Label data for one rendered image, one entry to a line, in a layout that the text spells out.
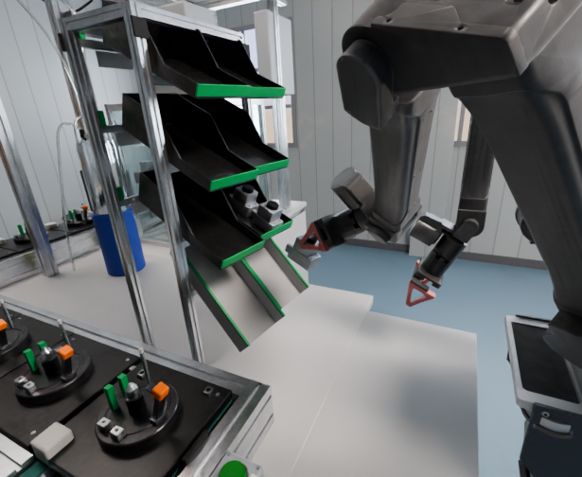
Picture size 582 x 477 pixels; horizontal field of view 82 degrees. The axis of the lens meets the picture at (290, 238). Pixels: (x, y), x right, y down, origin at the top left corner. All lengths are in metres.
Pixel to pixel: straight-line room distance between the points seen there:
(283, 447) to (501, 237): 3.17
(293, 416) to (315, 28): 3.46
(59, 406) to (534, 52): 0.86
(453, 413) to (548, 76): 0.73
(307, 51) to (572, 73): 3.59
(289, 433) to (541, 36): 0.73
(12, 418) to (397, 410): 0.76
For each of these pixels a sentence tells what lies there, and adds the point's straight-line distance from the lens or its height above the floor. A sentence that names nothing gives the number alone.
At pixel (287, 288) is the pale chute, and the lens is 0.95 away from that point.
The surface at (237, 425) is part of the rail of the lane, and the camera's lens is 0.69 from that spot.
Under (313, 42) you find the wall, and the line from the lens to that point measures 3.78.
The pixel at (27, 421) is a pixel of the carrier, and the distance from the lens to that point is 0.86.
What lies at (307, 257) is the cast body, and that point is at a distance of 0.76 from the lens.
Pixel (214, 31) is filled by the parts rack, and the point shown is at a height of 1.65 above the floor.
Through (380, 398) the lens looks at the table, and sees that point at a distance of 0.86.
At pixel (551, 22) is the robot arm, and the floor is 1.51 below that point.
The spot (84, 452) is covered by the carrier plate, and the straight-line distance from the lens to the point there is 0.74.
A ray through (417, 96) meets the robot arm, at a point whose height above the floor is 1.49.
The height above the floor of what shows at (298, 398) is 0.86.
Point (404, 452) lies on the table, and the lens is 0.79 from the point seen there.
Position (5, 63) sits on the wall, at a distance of 4.32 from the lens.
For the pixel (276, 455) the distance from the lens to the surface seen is 0.77.
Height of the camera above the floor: 1.48
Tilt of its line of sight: 21 degrees down
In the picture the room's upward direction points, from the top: 3 degrees counter-clockwise
